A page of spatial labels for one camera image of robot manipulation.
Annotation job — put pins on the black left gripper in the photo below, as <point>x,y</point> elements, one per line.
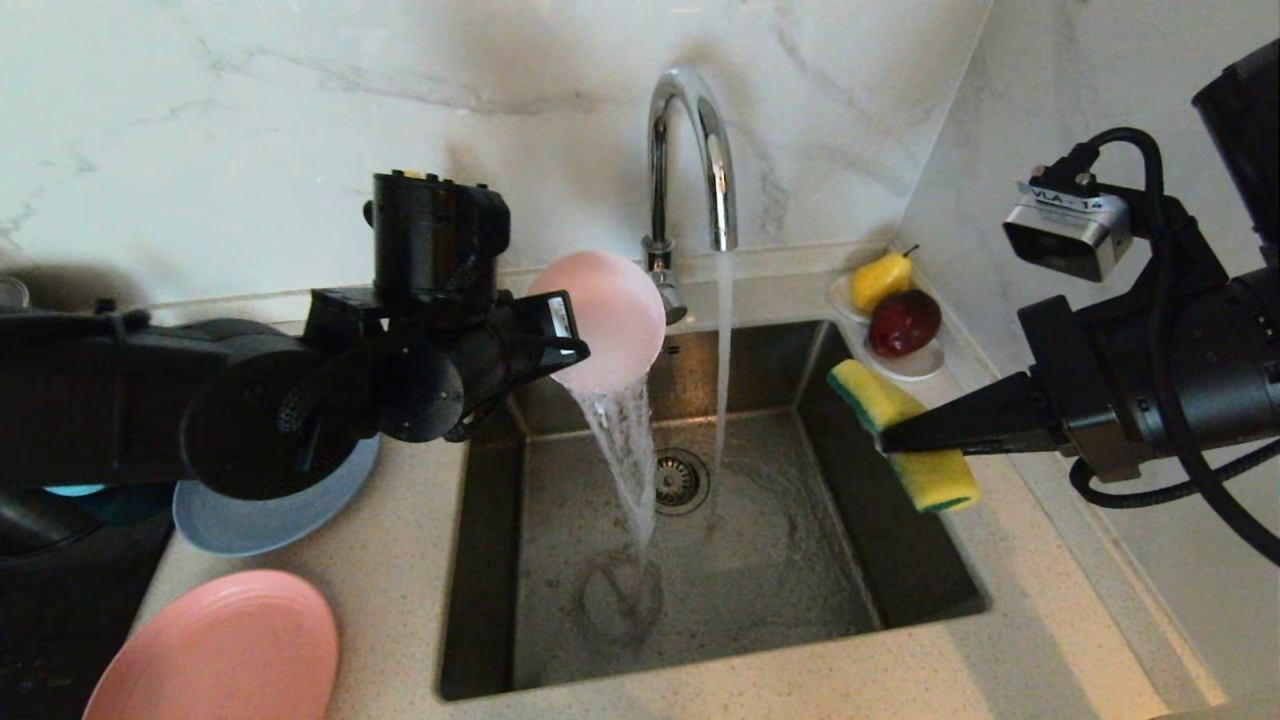
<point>440,240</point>

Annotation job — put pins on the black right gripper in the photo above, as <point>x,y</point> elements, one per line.
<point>1180,370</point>

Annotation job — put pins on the small pale pink plate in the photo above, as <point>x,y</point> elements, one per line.
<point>610,310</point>

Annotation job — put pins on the yellow fish-shaped sponge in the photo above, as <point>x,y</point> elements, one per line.
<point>940,480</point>

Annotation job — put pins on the blue plate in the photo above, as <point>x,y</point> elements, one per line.
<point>260,520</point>

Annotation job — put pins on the teal bowl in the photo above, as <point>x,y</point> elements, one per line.
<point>75,490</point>

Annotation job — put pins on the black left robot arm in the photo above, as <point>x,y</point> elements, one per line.
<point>120,400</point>

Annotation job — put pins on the stainless steel sink basin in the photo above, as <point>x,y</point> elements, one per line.
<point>780,580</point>

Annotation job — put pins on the small white fruit dish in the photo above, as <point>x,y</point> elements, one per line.
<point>912,369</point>

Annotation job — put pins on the dark red apple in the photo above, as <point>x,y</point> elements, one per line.
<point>904,324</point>

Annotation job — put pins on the running tap water stream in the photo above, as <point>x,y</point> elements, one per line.
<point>724,350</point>

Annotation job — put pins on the yellow pear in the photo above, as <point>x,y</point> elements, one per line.
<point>878,281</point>

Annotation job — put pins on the round metal drain strainer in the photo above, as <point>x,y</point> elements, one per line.
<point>685,482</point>

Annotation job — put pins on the chrome gooseneck faucet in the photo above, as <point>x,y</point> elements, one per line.
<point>657,180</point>

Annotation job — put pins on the large pink plate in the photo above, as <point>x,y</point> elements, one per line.
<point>230,650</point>

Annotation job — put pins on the black induction cooktop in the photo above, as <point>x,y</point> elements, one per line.
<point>60,620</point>

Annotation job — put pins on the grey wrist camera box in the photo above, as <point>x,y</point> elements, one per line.
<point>1070,225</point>

